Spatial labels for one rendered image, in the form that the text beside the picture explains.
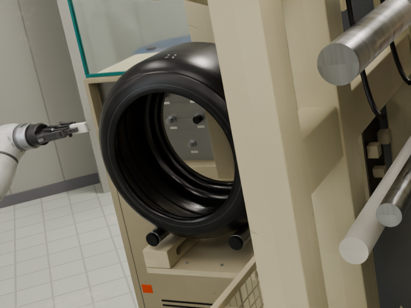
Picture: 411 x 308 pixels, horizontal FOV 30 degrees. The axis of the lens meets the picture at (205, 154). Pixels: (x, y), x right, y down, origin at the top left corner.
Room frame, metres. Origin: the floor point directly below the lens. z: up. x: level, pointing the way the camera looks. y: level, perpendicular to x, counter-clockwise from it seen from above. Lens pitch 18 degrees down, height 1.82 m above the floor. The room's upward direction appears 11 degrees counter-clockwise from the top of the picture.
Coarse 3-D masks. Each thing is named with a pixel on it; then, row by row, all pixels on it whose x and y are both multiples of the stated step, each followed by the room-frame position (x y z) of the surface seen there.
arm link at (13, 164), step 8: (0, 160) 2.42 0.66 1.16; (8, 160) 2.43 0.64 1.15; (0, 168) 2.40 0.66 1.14; (8, 168) 2.42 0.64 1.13; (16, 168) 2.46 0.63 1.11; (0, 176) 2.39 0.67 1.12; (8, 176) 2.40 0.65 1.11; (0, 184) 2.37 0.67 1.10; (8, 184) 2.40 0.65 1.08; (0, 192) 2.37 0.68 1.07; (0, 200) 2.39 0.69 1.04
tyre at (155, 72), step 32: (160, 64) 2.08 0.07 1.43; (192, 64) 2.04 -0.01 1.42; (128, 96) 2.11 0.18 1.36; (160, 96) 2.38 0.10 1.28; (192, 96) 2.01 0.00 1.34; (224, 96) 1.98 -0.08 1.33; (128, 128) 2.35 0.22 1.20; (160, 128) 2.39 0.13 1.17; (224, 128) 1.97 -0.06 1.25; (128, 160) 2.31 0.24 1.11; (160, 160) 2.39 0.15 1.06; (128, 192) 2.15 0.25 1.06; (160, 192) 2.31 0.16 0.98; (192, 192) 2.33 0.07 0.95; (224, 192) 2.29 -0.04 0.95; (160, 224) 2.11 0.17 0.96; (192, 224) 2.05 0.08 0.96; (224, 224) 2.00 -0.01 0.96
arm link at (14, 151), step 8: (0, 128) 2.52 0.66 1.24; (8, 128) 2.50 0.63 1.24; (0, 136) 2.48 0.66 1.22; (8, 136) 2.48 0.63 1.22; (0, 144) 2.46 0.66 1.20; (8, 144) 2.46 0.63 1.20; (0, 152) 2.44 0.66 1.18; (8, 152) 2.45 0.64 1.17; (16, 152) 2.47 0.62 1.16; (24, 152) 2.51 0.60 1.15; (16, 160) 2.46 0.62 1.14
